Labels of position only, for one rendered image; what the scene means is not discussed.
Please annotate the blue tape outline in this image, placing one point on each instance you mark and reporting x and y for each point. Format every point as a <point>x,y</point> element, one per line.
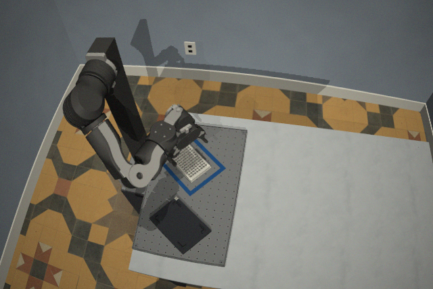
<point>222,168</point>

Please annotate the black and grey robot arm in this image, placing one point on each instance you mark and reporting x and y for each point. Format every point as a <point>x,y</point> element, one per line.
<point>83,109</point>

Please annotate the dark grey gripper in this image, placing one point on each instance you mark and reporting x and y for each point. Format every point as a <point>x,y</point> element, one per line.
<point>185,139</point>

